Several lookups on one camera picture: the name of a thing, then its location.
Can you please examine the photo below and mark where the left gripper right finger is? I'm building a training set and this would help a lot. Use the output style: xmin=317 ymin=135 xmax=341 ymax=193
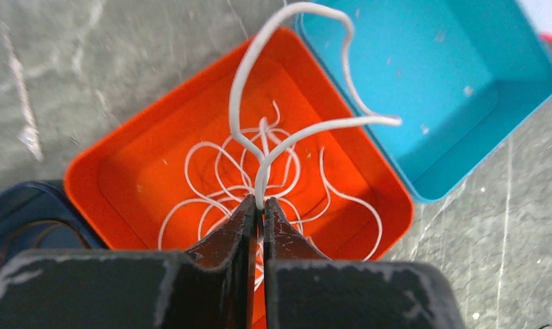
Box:
xmin=263 ymin=198 xmax=465 ymax=328

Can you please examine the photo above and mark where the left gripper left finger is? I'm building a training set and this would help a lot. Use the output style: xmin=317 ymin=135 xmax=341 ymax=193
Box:
xmin=0 ymin=195 xmax=258 ymax=328

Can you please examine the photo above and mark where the white cable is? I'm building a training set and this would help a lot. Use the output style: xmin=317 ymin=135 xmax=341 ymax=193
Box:
xmin=157 ymin=99 xmax=385 ymax=291
xmin=228 ymin=1 xmax=403 ymax=212

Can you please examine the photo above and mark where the brown cable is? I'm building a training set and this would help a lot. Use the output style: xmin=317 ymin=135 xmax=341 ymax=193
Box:
xmin=0 ymin=220 xmax=93 ymax=269

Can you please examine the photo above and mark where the orange square tray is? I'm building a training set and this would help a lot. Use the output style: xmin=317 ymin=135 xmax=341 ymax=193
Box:
xmin=62 ymin=26 xmax=415 ymax=329

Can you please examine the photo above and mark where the dark navy square tray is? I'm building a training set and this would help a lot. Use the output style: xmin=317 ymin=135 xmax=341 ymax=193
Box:
xmin=0 ymin=180 xmax=107 ymax=270

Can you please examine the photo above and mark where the teal square tray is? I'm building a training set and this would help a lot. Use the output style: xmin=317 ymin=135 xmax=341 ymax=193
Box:
xmin=326 ymin=0 xmax=552 ymax=202

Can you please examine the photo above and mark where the pink framed whiteboard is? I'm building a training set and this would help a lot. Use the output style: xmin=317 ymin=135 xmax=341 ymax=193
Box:
xmin=518 ymin=0 xmax=552 ymax=44

